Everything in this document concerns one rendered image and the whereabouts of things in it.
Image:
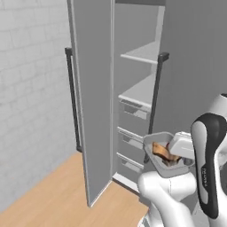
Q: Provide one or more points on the grey freezer drawer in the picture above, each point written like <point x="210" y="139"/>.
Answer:
<point x="128" y="170"/>
<point x="133" y="118"/>
<point x="130" y="144"/>

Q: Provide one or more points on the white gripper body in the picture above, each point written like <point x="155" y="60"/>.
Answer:
<point x="182" y="144"/>

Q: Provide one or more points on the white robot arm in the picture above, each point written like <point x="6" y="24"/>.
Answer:
<point x="174" y="195"/>

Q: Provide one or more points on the grey meat container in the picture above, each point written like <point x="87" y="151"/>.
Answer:
<point x="156" y="138"/>

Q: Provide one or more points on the grey freezer door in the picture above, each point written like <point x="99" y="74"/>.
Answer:
<point x="93" y="94"/>

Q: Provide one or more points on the grey freezer rack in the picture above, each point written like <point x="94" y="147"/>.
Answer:
<point x="140" y="91"/>
<point x="144" y="53"/>

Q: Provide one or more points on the grey freezer cabinet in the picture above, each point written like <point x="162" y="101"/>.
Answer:
<point x="131" y="26"/>

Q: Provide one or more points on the grey fridge door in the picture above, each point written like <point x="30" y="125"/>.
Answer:
<point x="192" y="59"/>

